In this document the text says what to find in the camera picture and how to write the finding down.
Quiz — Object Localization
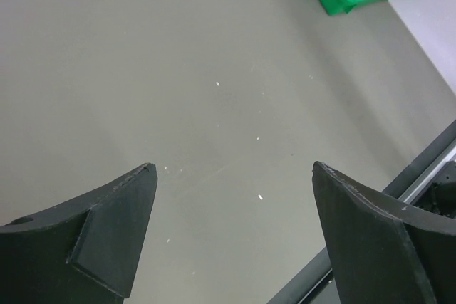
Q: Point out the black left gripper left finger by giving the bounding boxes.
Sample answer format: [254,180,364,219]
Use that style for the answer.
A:
[1,163,157,303]

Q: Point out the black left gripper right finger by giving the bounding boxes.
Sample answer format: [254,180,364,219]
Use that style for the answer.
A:
[312,162,455,303]

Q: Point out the aluminium table frame rail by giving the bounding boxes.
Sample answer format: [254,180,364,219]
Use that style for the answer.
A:
[269,122,455,303]

